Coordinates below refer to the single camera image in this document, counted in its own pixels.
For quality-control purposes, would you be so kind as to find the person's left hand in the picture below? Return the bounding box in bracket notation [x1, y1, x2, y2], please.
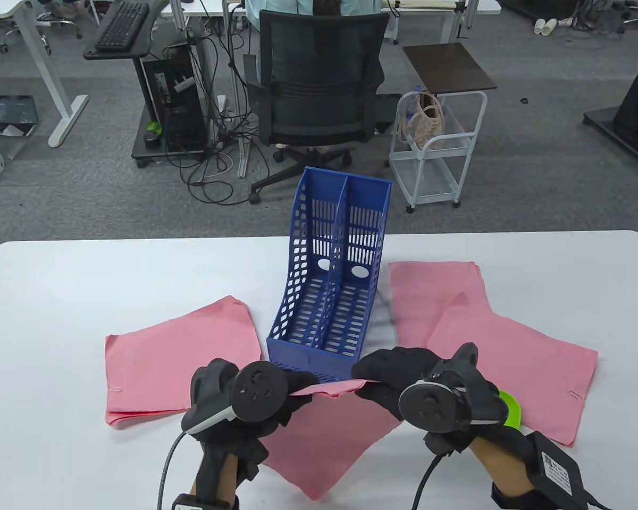
[182, 371, 323, 469]

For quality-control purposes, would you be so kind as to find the person's right hand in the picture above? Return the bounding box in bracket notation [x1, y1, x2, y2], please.
[352, 346, 523, 458]

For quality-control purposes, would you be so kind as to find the pink paper stack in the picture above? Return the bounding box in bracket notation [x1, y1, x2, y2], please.
[104, 296, 263, 428]
[261, 378, 405, 501]
[427, 293, 600, 448]
[389, 260, 491, 351]

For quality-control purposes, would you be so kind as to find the black right hand controller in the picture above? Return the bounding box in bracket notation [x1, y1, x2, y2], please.
[398, 343, 510, 436]

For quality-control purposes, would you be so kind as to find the black hand controller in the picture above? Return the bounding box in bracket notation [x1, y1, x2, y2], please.
[398, 343, 510, 436]
[182, 359, 289, 437]

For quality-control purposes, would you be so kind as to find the black left hand controller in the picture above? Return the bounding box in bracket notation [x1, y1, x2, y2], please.
[182, 359, 289, 437]

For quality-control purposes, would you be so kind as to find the blue plastic file holder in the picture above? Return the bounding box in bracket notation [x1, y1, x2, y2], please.
[266, 166, 393, 384]

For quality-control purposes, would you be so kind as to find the green plastic bowl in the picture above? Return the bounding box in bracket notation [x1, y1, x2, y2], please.
[497, 389, 523, 432]

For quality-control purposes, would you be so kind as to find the pink handbag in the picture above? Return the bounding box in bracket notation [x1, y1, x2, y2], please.
[399, 91, 447, 150]

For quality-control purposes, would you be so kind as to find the black mesh office chair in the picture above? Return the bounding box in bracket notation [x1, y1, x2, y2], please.
[243, 10, 391, 206]

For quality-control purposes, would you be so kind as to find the white cart with brown top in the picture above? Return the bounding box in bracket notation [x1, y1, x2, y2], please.
[388, 42, 498, 214]

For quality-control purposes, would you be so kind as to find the black computer tower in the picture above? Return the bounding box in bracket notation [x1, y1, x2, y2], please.
[141, 50, 209, 152]

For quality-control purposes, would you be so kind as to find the long white desk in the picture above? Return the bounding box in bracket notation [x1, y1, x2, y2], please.
[178, 0, 503, 46]

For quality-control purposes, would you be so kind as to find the dark teal open box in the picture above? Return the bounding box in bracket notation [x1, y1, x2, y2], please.
[0, 95, 42, 138]

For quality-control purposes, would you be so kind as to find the black computer cart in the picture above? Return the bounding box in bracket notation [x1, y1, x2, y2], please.
[83, 0, 216, 169]

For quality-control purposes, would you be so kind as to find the black keyboard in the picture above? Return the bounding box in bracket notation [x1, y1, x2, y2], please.
[95, 1, 150, 52]

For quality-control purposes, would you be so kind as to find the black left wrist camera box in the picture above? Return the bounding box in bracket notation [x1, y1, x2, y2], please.
[171, 493, 240, 510]

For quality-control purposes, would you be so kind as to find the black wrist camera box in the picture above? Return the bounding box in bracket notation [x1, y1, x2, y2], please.
[521, 430, 585, 505]
[171, 493, 240, 510]

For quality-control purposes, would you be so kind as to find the grey left controller cable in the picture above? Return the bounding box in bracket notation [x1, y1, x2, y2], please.
[157, 431, 189, 510]

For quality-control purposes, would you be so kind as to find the black right controller cable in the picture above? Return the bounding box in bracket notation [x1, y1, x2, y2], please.
[412, 454, 444, 510]

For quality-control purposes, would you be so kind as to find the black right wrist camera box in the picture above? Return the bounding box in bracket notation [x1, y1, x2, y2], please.
[521, 430, 585, 505]

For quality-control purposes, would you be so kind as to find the tangle of black cables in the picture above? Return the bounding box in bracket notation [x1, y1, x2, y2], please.
[162, 0, 272, 205]

